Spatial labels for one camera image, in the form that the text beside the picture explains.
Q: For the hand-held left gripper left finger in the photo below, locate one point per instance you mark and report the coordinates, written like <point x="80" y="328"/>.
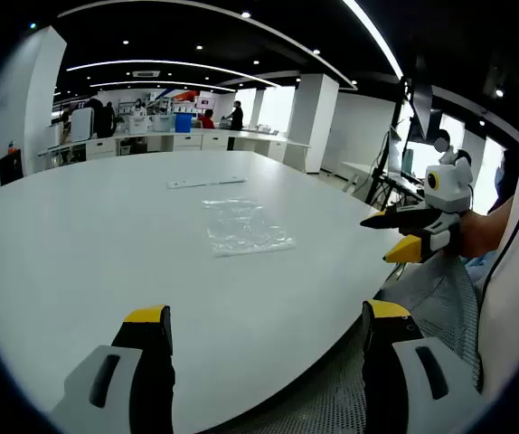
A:
<point x="151" y="384"/>

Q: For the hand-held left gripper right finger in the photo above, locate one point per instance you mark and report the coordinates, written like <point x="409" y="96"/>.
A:
<point x="381" y="375"/>

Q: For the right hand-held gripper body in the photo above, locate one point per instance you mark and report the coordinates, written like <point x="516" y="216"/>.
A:
<point x="451" y="187"/>

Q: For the stack of clear packaging bags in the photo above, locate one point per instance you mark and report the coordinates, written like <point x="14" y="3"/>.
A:
<point x="246" y="226"/>

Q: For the grey mesh office chair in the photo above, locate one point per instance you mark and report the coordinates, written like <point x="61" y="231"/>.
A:
<point x="440" y="298"/>

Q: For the white side desk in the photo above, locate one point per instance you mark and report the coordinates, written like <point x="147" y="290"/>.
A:
<point x="363" y="169"/>

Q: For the black tripod stand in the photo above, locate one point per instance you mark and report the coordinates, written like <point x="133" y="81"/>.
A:
<point x="388" y="149"/>

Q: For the black monitor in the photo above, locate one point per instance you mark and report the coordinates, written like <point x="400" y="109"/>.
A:
<point x="422" y="113"/>

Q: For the person's white shirt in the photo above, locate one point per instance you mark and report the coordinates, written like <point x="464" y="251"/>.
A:
<point x="517" y="294"/>

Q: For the white power strip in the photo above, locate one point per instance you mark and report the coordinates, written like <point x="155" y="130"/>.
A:
<point x="205" y="182"/>

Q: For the white counter with cabinets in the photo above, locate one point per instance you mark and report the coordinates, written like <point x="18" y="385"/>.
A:
<point x="187" y="141"/>

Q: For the blue plastic bin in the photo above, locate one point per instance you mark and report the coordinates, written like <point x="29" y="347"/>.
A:
<point x="183" y="123"/>

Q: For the white box appliance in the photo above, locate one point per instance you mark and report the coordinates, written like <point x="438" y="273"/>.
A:
<point x="82" y="125"/>

